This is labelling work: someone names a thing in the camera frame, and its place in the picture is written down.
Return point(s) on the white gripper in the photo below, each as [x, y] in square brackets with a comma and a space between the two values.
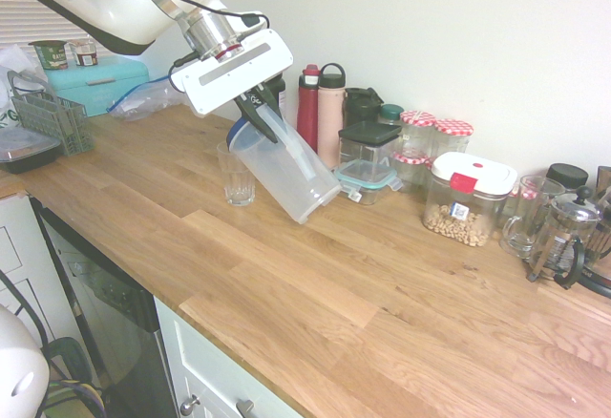
[229, 72]

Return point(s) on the clear plastic pitcher blue lid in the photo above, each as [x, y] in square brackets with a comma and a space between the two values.
[286, 170]

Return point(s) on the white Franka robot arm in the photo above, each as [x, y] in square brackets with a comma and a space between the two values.
[110, 3]

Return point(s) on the red water bottle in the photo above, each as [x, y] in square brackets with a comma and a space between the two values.
[308, 112]

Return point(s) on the pink bottle black lid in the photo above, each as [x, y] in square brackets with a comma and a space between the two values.
[330, 122]

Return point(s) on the clear drinking glass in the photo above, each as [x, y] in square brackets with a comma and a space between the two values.
[236, 184]

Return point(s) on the dark green shaker bottle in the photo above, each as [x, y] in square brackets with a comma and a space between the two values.
[360, 105]

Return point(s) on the square clear container dark lid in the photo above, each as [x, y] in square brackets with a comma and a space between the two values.
[370, 141]

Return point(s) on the clear zip plastic bag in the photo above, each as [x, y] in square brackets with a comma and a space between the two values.
[143, 100]

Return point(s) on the jar with green lid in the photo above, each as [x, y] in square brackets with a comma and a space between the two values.
[391, 113]

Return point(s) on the glass container teal lid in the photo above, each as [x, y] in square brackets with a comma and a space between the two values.
[367, 181]

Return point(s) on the tall jar red checkered lid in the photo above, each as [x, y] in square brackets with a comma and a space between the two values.
[416, 131]

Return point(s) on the small jar red checkered lid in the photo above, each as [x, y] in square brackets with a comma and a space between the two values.
[410, 170]

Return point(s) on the teal bread box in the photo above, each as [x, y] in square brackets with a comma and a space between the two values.
[95, 86]

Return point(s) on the small brown white cup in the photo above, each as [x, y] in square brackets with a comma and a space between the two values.
[85, 54]

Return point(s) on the wide jar red checkered lid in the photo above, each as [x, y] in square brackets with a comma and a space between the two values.
[453, 136]

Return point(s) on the grey plastic cutlery basket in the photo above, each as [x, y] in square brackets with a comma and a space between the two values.
[52, 119]

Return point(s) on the green oatmeal cup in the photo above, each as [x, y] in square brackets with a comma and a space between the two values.
[48, 55]

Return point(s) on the nut container white lid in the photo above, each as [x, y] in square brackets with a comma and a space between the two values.
[470, 184]

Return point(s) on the black plastic food tray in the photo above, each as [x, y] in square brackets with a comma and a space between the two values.
[26, 151]

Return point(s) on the white plastic shopping bag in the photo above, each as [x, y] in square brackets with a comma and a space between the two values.
[14, 69]

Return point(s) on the black steel dishwasher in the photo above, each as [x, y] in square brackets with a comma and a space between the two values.
[110, 303]

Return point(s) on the white window blind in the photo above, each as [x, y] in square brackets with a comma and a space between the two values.
[24, 17]

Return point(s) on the white base cabinet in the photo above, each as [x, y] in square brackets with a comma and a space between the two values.
[205, 365]

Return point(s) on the white drawer cabinet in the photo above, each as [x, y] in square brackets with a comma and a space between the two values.
[24, 256]

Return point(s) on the clear glass mug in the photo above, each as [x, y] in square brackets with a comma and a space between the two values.
[522, 227]

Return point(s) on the silver cabinet knob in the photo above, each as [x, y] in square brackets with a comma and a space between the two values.
[189, 405]
[245, 408]

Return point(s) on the jar with black lid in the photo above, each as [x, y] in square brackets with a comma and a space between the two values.
[568, 174]

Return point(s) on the green metal stand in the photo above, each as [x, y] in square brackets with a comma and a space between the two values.
[71, 361]

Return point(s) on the steel french press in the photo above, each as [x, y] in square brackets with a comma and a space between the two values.
[604, 217]

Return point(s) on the black appliance base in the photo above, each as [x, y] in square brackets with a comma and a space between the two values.
[596, 282]

